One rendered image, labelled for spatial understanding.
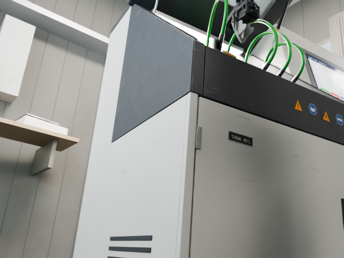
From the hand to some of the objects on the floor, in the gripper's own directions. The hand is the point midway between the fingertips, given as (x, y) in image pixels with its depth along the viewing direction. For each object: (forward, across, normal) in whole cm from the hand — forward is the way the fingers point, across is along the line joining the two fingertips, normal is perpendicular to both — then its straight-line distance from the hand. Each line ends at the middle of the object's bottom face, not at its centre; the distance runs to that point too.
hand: (240, 41), depth 139 cm
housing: (+121, +35, +50) cm, 136 cm away
